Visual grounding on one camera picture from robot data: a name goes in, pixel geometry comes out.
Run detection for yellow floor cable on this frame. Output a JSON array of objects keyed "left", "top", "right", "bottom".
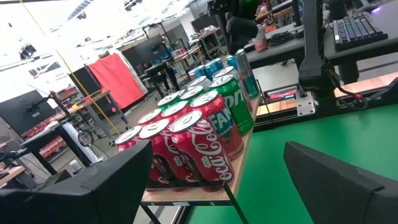
[{"left": 18, "top": 0, "right": 122, "bottom": 136}]

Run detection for red soda can green accent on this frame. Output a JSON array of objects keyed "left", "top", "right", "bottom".
[{"left": 189, "top": 90, "right": 246, "bottom": 160}]

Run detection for grey desk with backlit keyboard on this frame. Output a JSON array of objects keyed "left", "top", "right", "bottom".
[{"left": 323, "top": 0, "right": 398, "bottom": 85}]

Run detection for black background screen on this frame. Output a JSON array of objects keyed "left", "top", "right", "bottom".
[{"left": 68, "top": 65, "right": 103, "bottom": 116}]

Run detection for wooden shelf black metal frame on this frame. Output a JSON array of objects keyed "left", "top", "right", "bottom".
[{"left": 139, "top": 88, "right": 271, "bottom": 224}]

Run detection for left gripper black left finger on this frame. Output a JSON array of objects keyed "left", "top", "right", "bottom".
[{"left": 0, "top": 140, "right": 154, "bottom": 224}]

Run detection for red Coca-Cola can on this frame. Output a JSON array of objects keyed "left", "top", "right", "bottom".
[{"left": 114, "top": 125, "right": 162, "bottom": 187}]

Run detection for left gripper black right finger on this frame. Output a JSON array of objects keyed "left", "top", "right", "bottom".
[{"left": 283, "top": 141, "right": 398, "bottom": 224}]

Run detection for green table mat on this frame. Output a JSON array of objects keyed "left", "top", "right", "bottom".
[{"left": 186, "top": 104, "right": 398, "bottom": 224}]

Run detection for black ceiling spotlight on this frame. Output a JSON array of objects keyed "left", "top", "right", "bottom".
[{"left": 19, "top": 43, "right": 37, "bottom": 60}]

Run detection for wide black background monitor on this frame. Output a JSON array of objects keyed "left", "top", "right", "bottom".
[{"left": 0, "top": 90, "right": 57, "bottom": 136}]

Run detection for backlit keyboard coloured keys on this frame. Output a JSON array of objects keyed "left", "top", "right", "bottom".
[{"left": 332, "top": 11, "right": 389, "bottom": 52}]

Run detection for salmon pink hanging cloth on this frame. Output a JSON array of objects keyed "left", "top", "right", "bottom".
[{"left": 88, "top": 52, "right": 146, "bottom": 110}]

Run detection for red and white soda can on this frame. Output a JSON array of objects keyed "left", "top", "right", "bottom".
[{"left": 139, "top": 118, "right": 197, "bottom": 190}]

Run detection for red white-patterned soda can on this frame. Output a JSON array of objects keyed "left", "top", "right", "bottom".
[{"left": 169, "top": 110, "right": 236, "bottom": 189}]

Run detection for wooden workbench grey legs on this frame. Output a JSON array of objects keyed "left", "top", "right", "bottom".
[{"left": 67, "top": 88, "right": 131, "bottom": 138}]

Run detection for black cable red plug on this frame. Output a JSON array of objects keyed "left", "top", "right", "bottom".
[{"left": 337, "top": 91, "right": 369, "bottom": 110}]

